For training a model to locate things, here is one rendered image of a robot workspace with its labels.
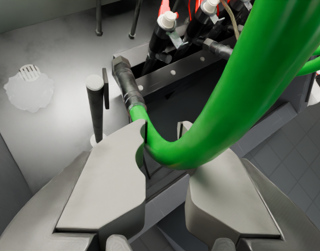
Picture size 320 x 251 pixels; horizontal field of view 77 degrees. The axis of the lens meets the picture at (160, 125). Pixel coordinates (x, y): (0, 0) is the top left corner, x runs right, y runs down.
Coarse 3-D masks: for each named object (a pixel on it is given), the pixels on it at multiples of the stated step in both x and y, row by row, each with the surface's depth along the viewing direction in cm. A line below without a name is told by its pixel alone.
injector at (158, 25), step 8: (160, 16) 28; (160, 24) 28; (160, 32) 28; (152, 40) 31; (160, 40) 30; (168, 40) 30; (152, 48) 32; (160, 48) 32; (152, 56) 35; (160, 56) 33; (168, 56) 32; (152, 64) 37; (144, 72) 40
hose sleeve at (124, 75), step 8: (120, 64) 22; (120, 72) 21; (128, 72) 21; (120, 80) 21; (128, 80) 20; (120, 88) 20; (128, 88) 19; (136, 88) 19; (128, 96) 18; (136, 96) 18; (128, 104) 18; (136, 104) 17; (144, 104) 18; (128, 112) 18
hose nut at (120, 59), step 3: (117, 57) 24; (120, 57) 23; (123, 57) 24; (114, 60) 23; (117, 60) 23; (120, 60) 23; (123, 60) 23; (126, 60) 24; (114, 63) 23; (117, 63) 23; (126, 63) 23; (129, 63) 23; (114, 66) 23; (129, 66) 23; (114, 69) 23; (114, 72) 23
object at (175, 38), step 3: (174, 30) 28; (165, 33) 28; (168, 33) 28; (171, 33) 28; (174, 33) 28; (177, 33) 29; (171, 36) 28; (174, 36) 28; (177, 36) 28; (171, 39) 28; (174, 39) 28; (177, 39) 28; (180, 39) 28; (174, 42) 28; (177, 42) 28; (180, 42) 28; (174, 45) 28; (177, 45) 28
